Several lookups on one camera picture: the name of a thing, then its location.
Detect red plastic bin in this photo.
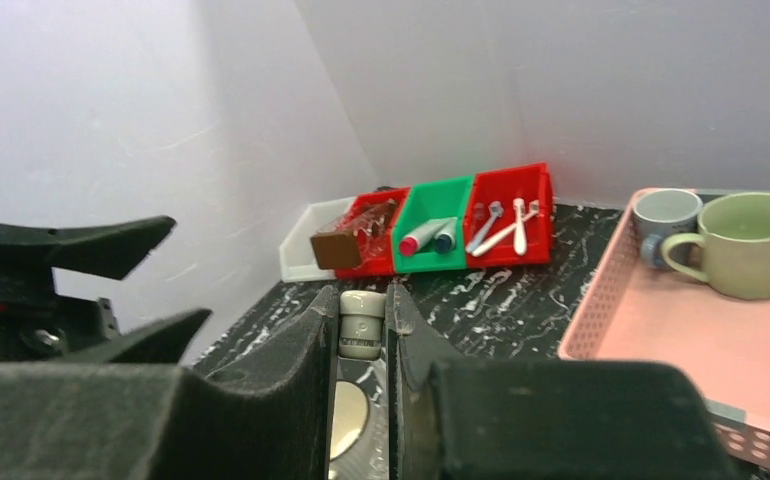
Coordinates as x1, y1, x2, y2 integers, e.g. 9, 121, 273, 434
462, 163, 553, 268
334, 187, 411, 280

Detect pink cap toothpaste tube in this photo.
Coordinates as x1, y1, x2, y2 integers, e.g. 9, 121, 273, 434
398, 217, 455, 257

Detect green plastic bin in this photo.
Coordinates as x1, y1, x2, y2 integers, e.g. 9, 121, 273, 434
392, 176, 474, 274

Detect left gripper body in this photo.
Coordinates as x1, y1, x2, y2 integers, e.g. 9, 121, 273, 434
0, 266, 120, 362

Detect white ribbed mug black rim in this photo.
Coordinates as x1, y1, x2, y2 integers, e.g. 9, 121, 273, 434
330, 381, 369, 460

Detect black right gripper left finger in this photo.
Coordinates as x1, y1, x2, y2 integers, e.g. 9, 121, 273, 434
0, 286, 338, 479

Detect left red plastic bin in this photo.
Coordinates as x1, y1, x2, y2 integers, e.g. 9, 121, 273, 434
334, 187, 411, 280

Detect brown wooden holder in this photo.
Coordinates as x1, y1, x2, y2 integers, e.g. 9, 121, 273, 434
310, 230, 362, 270

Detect beige toothbrush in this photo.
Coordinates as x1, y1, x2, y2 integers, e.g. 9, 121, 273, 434
338, 290, 386, 361

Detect grey mug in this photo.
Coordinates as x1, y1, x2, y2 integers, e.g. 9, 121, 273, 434
632, 188, 704, 270

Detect green mug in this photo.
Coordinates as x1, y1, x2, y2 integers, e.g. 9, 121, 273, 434
660, 192, 770, 301

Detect white toothbrush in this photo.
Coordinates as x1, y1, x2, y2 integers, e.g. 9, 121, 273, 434
465, 201, 504, 254
471, 200, 540, 257
513, 198, 527, 256

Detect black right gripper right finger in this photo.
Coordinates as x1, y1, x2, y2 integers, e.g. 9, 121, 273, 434
385, 284, 740, 479

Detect pink perforated basket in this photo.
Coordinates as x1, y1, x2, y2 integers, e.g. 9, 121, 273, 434
558, 210, 770, 469

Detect right red plastic bin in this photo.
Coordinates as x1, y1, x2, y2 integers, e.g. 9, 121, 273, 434
462, 163, 553, 268

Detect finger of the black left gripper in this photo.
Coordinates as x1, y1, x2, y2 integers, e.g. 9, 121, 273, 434
0, 215, 177, 280
60, 308, 213, 364

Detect white plastic bin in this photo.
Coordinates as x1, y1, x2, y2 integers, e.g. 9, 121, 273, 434
278, 196, 356, 283

